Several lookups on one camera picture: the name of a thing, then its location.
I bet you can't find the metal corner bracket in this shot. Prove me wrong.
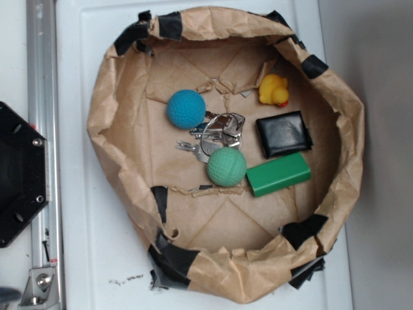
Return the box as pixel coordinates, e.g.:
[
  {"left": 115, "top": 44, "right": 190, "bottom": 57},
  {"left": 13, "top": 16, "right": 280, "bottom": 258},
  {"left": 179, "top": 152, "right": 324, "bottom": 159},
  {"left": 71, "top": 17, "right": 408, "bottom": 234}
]
[{"left": 18, "top": 267, "right": 60, "bottom": 309}]

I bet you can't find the yellow rubber duck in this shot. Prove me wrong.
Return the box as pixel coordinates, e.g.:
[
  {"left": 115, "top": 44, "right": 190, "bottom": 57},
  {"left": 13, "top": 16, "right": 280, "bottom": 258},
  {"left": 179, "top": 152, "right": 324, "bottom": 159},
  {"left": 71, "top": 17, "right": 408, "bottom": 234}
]
[{"left": 259, "top": 74, "right": 289, "bottom": 107}]

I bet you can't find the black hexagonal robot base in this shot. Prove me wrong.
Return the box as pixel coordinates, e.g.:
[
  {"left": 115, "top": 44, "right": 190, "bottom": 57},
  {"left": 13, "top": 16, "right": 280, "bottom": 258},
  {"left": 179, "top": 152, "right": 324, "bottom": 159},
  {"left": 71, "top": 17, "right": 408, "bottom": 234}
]
[{"left": 0, "top": 102, "right": 48, "bottom": 248}]

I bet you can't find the green rectangular block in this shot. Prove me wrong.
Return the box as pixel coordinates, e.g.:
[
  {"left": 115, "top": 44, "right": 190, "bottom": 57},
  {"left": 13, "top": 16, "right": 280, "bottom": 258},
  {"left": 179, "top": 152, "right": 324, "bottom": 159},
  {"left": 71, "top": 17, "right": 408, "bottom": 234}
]
[{"left": 247, "top": 152, "right": 311, "bottom": 197}]

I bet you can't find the brown paper bag bowl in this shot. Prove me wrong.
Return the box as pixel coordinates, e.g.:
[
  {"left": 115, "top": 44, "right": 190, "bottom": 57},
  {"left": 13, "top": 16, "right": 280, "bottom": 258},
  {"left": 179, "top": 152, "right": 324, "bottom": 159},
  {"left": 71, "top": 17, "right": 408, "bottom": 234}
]
[{"left": 87, "top": 6, "right": 365, "bottom": 304}]

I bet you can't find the green dimpled ball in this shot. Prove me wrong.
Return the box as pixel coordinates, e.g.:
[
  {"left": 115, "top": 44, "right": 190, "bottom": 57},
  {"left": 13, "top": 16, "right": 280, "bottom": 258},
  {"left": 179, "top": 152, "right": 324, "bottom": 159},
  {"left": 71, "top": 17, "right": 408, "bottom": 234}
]
[{"left": 206, "top": 147, "right": 247, "bottom": 187}]

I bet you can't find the black leather wallet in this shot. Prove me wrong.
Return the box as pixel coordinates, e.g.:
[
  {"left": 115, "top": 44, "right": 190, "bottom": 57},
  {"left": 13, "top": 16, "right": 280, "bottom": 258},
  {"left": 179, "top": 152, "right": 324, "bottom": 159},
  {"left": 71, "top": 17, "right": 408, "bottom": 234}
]
[{"left": 256, "top": 111, "right": 313, "bottom": 159}]

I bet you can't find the blue dimpled ball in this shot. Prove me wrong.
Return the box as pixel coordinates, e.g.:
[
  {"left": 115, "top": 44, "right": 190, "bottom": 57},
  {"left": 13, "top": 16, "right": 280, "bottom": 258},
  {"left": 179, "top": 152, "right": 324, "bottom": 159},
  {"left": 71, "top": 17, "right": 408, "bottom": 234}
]
[{"left": 166, "top": 90, "right": 206, "bottom": 129}]

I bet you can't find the silver key bunch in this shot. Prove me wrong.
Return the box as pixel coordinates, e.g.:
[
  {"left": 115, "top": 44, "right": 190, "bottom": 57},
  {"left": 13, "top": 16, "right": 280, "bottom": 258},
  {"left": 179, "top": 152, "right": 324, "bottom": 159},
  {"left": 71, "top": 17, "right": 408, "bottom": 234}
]
[{"left": 176, "top": 111, "right": 245, "bottom": 163}]

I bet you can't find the aluminium extrusion rail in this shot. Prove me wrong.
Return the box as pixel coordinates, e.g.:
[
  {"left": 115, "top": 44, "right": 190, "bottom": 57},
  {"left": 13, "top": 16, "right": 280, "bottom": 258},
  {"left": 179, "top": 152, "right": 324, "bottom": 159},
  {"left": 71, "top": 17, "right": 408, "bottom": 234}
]
[{"left": 26, "top": 1, "right": 66, "bottom": 309}]

